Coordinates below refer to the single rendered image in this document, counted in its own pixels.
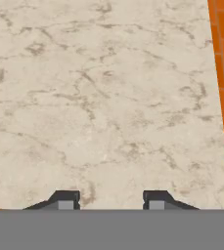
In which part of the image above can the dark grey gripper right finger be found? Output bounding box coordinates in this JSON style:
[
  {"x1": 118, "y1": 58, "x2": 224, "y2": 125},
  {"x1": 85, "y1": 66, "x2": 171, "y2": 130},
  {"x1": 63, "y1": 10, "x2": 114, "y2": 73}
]
[{"x1": 142, "y1": 189, "x2": 201, "y2": 211}]

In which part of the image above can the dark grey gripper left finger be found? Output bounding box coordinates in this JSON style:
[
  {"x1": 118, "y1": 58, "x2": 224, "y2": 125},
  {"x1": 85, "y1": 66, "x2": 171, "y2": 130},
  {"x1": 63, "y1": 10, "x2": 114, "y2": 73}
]
[{"x1": 22, "y1": 189, "x2": 81, "y2": 211}]

